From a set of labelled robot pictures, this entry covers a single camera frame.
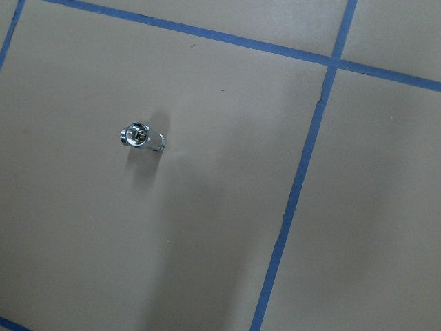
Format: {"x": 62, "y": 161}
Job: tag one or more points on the chrome pipe fitting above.
{"x": 140, "y": 136}

